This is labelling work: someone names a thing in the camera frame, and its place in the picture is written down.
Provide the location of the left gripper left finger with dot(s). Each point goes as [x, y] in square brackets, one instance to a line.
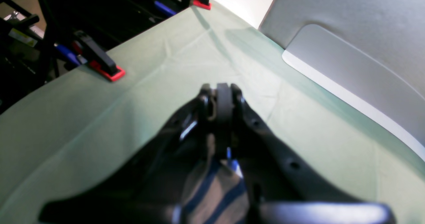
[148, 187]

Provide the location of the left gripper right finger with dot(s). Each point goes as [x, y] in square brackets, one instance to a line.
[282, 187]

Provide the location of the blue white striped t-shirt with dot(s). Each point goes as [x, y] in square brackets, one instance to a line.
[215, 193]

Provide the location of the green table cloth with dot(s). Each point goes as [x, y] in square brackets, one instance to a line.
[75, 131]

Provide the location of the red black centre clamp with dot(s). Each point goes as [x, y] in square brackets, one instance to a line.
[83, 50]

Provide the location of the white panel at corner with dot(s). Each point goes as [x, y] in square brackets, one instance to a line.
[368, 53]

